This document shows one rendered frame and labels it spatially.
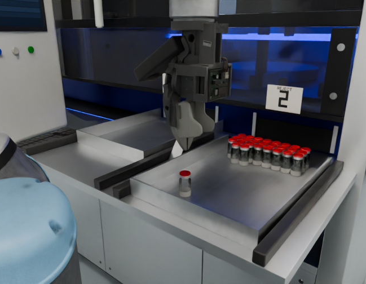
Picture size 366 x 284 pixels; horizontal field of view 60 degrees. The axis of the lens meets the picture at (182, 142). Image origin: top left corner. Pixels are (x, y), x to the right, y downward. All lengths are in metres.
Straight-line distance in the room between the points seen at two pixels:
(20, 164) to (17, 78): 0.81
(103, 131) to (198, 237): 0.56
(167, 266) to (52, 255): 1.00
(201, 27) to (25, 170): 0.31
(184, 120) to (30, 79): 0.82
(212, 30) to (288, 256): 0.33
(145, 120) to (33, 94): 0.42
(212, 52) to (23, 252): 0.34
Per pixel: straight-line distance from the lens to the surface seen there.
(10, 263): 0.31
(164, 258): 1.28
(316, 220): 0.58
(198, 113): 0.55
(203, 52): 0.49
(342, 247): 0.88
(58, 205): 0.33
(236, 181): 0.67
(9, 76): 1.21
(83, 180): 0.69
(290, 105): 0.79
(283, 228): 0.50
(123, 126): 1.02
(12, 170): 0.43
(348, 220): 0.84
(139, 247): 1.37
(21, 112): 1.24
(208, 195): 0.60
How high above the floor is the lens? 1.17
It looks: 19 degrees down
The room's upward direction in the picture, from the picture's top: straight up
